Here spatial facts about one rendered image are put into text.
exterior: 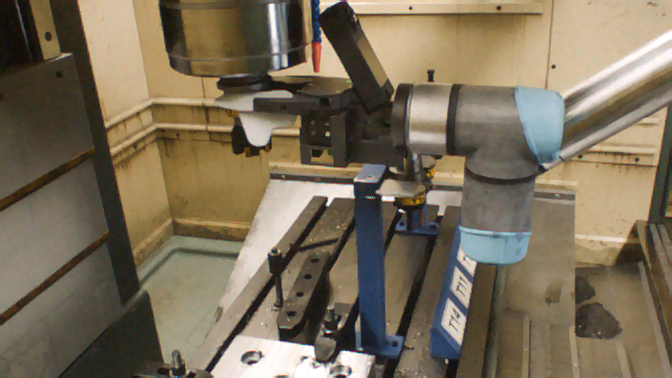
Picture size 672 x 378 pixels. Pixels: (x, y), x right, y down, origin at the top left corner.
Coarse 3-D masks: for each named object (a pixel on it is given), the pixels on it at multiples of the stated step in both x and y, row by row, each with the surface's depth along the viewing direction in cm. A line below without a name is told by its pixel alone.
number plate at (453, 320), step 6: (450, 300) 113; (450, 306) 112; (444, 312) 109; (450, 312) 110; (456, 312) 112; (444, 318) 108; (450, 318) 109; (456, 318) 111; (462, 318) 112; (444, 324) 106; (450, 324) 108; (456, 324) 109; (462, 324) 111; (450, 330) 107; (456, 330) 108; (462, 330) 110; (456, 336) 107; (462, 336) 109
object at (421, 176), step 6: (390, 168) 100; (426, 168) 100; (390, 174) 100; (396, 174) 98; (402, 174) 98; (408, 174) 98; (414, 174) 97; (420, 174) 98; (426, 174) 102; (402, 180) 98; (408, 180) 98; (414, 180) 98; (420, 180) 99; (426, 180) 101
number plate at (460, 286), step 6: (456, 270) 122; (456, 276) 120; (462, 276) 122; (450, 282) 117; (456, 282) 119; (462, 282) 121; (468, 282) 122; (450, 288) 116; (456, 288) 117; (462, 288) 119; (468, 288) 121; (456, 294) 116; (462, 294) 118; (468, 294) 120; (462, 300) 116; (468, 300) 118
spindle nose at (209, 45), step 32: (160, 0) 62; (192, 0) 59; (224, 0) 59; (256, 0) 60; (288, 0) 62; (192, 32) 61; (224, 32) 60; (256, 32) 61; (288, 32) 63; (192, 64) 62; (224, 64) 61; (256, 64) 62; (288, 64) 64
